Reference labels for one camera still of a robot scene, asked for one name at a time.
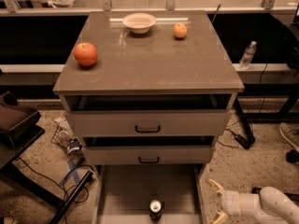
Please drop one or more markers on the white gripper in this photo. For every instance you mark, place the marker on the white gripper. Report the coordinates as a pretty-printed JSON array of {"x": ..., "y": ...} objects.
[{"x": 231, "y": 202}]

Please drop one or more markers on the pepsi can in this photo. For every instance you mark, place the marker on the pepsi can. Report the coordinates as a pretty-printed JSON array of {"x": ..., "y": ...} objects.
[{"x": 155, "y": 210}]

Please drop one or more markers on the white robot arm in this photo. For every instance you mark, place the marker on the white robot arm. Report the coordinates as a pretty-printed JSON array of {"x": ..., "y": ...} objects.
[{"x": 269, "y": 206}]

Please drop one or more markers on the middle grey drawer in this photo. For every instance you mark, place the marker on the middle grey drawer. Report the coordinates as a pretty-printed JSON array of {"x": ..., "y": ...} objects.
[{"x": 148, "y": 150}]

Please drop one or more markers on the grey drawer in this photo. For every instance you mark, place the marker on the grey drawer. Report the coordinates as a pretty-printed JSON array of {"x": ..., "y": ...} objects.
[
  {"x": 164, "y": 123},
  {"x": 148, "y": 150}
]

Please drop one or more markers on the open bottom drawer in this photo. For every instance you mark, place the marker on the open bottom drawer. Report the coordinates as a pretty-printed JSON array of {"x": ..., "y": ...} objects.
[{"x": 125, "y": 192}]

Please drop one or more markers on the top grey drawer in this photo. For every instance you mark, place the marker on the top grey drawer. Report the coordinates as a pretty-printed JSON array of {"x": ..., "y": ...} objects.
[{"x": 164, "y": 123}]

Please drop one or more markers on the grey drawer cabinet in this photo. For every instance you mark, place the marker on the grey drawer cabinet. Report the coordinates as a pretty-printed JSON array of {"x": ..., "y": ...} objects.
[{"x": 153, "y": 72}]

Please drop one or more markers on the black pole with knob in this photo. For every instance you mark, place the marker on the black pole with knob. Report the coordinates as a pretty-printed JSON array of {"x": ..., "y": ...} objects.
[{"x": 293, "y": 197}]

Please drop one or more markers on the black caster wheel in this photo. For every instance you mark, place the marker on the black caster wheel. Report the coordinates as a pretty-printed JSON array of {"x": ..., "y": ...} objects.
[{"x": 292, "y": 156}]

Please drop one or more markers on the grey shoe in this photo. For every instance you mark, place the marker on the grey shoe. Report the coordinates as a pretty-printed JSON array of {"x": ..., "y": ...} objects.
[{"x": 290, "y": 132}]

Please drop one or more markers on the black bar on floor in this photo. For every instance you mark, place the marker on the black bar on floor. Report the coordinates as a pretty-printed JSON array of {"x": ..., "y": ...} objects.
[{"x": 72, "y": 197}]

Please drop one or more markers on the clear plastic water bottle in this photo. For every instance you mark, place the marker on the clear plastic water bottle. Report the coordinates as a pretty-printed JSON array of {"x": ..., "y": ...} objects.
[{"x": 248, "y": 55}]

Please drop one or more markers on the orange fruit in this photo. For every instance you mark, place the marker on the orange fruit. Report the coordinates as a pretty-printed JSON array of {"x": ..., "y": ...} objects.
[{"x": 180, "y": 30}]

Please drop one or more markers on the white paper bowl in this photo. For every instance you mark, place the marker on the white paper bowl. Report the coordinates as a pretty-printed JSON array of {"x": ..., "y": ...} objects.
[{"x": 139, "y": 23}]

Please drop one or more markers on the red apple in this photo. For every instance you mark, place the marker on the red apple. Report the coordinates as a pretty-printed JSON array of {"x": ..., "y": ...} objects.
[{"x": 85, "y": 54}]

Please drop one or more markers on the wire basket on floor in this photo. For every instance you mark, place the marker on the wire basket on floor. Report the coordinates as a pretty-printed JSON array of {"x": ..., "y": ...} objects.
[{"x": 64, "y": 137}]

